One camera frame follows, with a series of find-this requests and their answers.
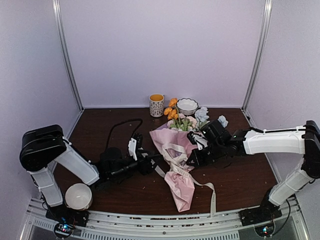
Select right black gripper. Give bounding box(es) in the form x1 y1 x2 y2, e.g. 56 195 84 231
186 141 225 169

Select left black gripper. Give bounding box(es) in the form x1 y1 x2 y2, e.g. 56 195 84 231
110 149 163 182

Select pink purple wrapping paper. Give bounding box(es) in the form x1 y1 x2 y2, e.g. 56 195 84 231
149 125 197 212

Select beige ribbon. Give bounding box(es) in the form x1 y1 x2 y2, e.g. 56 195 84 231
159 143 217 218

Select pink fake flower stem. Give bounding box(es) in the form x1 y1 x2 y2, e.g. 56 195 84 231
166 115 197 132

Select light blue fake flower stem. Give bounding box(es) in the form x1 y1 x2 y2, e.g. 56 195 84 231
194 106 229 129

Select orange fake flower stem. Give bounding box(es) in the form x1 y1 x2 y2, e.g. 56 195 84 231
164 97 182 129

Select patterned mug with orange inside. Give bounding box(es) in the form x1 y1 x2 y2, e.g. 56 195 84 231
149 94 165 118

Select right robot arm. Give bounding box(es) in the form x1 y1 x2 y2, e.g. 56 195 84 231
186 120 320 221

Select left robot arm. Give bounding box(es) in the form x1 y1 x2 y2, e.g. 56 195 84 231
19 124 162 222

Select white scalloped bowl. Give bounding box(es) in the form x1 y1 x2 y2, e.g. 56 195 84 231
176 98 199 116

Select white round cup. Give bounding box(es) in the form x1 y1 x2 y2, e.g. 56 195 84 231
65 183 93 211

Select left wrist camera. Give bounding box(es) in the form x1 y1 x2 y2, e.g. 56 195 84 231
128 132 143 161

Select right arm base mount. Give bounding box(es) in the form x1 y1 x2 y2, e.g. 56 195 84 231
239 207 282 238

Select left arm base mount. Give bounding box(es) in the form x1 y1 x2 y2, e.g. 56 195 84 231
45 207 89 239

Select aluminium front rail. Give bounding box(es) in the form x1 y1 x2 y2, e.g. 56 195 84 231
19 194 308 240

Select right aluminium frame post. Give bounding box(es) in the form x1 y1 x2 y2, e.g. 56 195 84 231
241 0 273 112

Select aluminium frame post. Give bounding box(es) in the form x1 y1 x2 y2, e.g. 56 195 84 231
52 0 84 112
241 0 273 112

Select left aluminium frame post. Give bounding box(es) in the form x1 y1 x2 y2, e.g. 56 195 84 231
52 0 84 112

